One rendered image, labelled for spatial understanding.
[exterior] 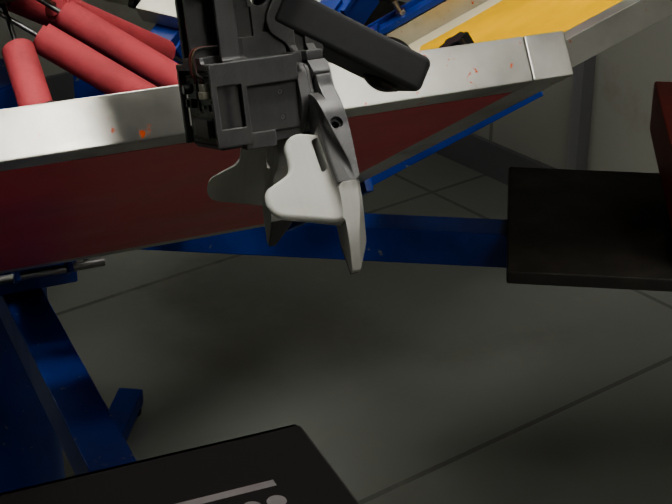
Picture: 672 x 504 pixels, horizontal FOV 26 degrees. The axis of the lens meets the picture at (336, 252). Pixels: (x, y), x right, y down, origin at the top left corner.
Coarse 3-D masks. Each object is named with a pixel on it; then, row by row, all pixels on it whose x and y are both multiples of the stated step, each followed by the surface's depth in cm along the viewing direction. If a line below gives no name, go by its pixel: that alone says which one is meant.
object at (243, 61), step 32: (192, 0) 91; (224, 0) 90; (256, 0) 94; (192, 32) 91; (224, 32) 90; (256, 32) 92; (288, 32) 92; (192, 64) 90; (224, 64) 89; (256, 64) 90; (288, 64) 90; (320, 64) 91; (192, 96) 93; (224, 96) 89; (256, 96) 90; (288, 96) 91; (192, 128) 95; (224, 128) 90; (256, 128) 91; (288, 128) 92
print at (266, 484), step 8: (264, 480) 167; (272, 480) 167; (232, 488) 165; (240, 488) 165; (248, 488) 165; (256, 488) 165; (264, 488) 165; (272, 488) 165; (200, 496) 164; (208, 496) 164; (216, 496) 164; (224, 496) 164; (232, 496) 164; (240, 496) 164; (248, 496) 164; (256, 496) 164; (264, 496) 164; (272, 496) 164; (280, 496) 164
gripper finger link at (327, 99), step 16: (320, 80) 91; (320, 96) 90; (336, 96) 90; (320, 112) 90; (336, 112) 90; (320, 128) 90; (336, 128) 89; (336, 144) 89; (352, 144) 89; (336, 160) 89; (352, 160) 89; (336, 176) 89; (352, 176) 89
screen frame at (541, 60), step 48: (480, 48) 116; (528, 48) 118; (96, 96) 105; (144, 96) 106; (384, 96) 113; (432, 96) 114; (480, 96) 119; (528, 96) 125; (0, 144) 102; (48, 144) 103; (96, 144) 104; (144, 144) 107; (432, 144) 144
